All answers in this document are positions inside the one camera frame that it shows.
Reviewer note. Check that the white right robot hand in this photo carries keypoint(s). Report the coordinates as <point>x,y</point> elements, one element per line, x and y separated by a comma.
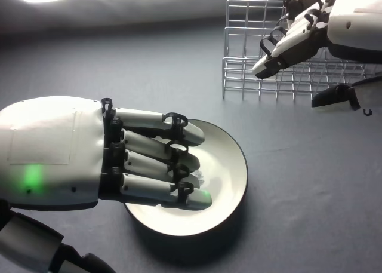
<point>355,19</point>

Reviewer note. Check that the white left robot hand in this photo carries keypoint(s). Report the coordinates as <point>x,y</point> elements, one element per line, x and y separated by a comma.
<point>53,147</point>

